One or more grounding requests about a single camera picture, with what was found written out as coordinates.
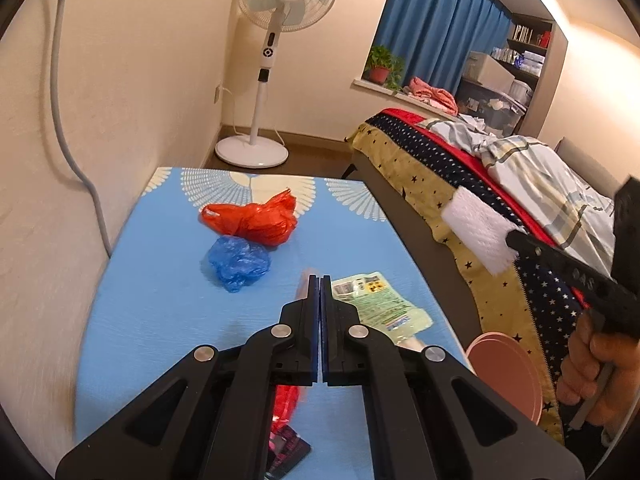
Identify plaid duvet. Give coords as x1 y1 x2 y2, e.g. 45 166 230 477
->
423 120 615 275

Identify pink clothes on sill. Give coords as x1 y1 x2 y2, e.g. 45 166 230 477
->
408 77 459 116

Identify clear candy bag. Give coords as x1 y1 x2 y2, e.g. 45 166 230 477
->
296 268 314 300

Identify blue curtain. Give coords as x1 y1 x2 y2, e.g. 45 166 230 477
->
373 0 511 93

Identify dark pink patterned box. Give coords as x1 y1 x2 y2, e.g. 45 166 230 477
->
265 425 311 480

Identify knotted red plastic bag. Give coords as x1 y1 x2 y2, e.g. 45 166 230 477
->
200 188 297 247

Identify grey headboard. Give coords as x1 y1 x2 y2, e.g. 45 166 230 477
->
555 138 622 198

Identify white foam net piece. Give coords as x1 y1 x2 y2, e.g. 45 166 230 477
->
442 186 524 276

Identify wall power outlet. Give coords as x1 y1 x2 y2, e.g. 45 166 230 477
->
214 84 233 104

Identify blue table mat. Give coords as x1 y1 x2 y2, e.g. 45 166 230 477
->
74 167 471 480

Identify right hand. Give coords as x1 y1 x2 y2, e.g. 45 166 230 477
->
556 314 639 436

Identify blue plastic bag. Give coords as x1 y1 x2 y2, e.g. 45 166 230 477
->
206 235 271 292

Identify wooden bookshelf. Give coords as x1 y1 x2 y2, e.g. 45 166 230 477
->
492 13 561 138

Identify pink trash bin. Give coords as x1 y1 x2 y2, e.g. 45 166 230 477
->
465 332 544 424

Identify white standing fan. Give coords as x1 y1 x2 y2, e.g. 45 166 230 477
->
215 0 335 169

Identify grey wall cable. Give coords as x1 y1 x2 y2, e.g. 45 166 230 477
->
48 0 114 258

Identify small red wrapper ball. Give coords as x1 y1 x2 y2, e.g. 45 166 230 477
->
271 385 300 434

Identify star patterned bed blanket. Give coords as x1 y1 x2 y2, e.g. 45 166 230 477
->
346 108 582 444

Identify potted green plant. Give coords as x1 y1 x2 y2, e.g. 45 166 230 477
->
363 44 405 91

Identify white storage box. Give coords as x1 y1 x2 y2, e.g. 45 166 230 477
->
462 51 514 93

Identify green snack package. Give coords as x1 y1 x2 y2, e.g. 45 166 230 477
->
332 272 433 351

